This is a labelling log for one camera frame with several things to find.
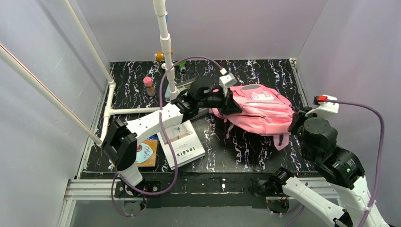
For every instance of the green white marker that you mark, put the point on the green white marker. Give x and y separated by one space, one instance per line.
182 66

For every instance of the pink student backpack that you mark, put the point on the pink student backpack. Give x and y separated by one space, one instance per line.
264 111

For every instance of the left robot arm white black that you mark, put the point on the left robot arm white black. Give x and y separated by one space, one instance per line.
121 141

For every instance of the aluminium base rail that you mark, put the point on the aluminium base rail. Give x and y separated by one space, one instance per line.
193 202

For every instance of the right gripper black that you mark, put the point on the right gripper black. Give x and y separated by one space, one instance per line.
296 122

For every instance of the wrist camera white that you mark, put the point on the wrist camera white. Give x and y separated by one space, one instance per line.
324 108
226 80

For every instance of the orange bottle at wall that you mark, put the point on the orange bottle at wall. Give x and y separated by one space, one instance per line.
160 56

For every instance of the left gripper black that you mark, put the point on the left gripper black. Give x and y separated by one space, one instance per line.
226 104

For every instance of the orange children's book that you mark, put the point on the orange children's book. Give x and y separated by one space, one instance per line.
146 153

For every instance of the pink cap bottle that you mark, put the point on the pink cap bottle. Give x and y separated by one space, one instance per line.
149 86

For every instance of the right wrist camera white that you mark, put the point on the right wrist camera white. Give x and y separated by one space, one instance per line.
324 108

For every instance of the white inedita book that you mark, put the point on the white inedita book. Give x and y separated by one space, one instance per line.
185 142

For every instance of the white pvc pipe frame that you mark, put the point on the white pvc pipe frame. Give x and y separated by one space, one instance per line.
28 76

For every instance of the light blue eraser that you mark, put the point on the light blue eraser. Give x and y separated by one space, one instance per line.
167 94

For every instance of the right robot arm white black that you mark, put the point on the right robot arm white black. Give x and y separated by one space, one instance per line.
340 168

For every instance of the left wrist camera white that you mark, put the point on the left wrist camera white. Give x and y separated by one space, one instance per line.
226 80

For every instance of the grey ianra book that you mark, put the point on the grey ianra book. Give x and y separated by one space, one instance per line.
185 85

